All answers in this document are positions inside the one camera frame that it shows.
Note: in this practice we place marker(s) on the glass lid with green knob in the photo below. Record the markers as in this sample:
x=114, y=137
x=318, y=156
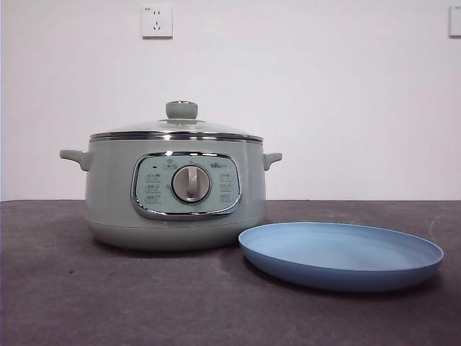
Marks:
x=182, y=110

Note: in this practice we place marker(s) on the pale green electric steamer pot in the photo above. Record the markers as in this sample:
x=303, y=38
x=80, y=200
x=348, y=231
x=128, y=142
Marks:
x=108, y=198

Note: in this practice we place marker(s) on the blue round plate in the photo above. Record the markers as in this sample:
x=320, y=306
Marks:
x=342, y=259

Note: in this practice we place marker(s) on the white wall power socket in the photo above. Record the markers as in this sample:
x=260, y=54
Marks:
x=157, y=22

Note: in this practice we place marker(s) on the white wall plate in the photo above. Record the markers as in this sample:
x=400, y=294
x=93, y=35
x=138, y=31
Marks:
x=455, y=21

